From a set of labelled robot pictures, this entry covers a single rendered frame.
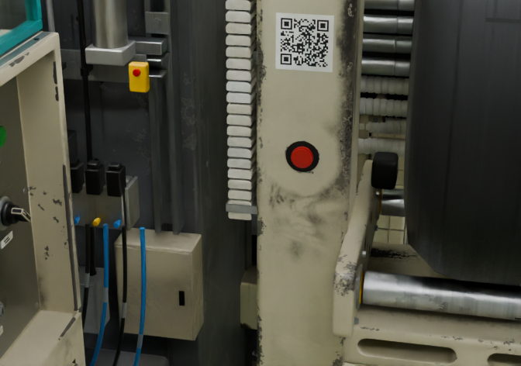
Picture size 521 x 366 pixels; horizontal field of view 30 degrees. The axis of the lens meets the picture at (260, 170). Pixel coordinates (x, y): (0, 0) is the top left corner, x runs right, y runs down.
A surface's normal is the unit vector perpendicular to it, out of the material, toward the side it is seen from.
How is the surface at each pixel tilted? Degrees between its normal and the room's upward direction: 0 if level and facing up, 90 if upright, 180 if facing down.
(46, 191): 90
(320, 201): 90
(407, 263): 0
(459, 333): 0
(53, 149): 90
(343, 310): 90
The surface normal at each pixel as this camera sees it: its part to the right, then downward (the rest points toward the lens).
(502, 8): -0.18, -0.04
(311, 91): -0.20, 0.39
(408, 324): 0.00, -0.92
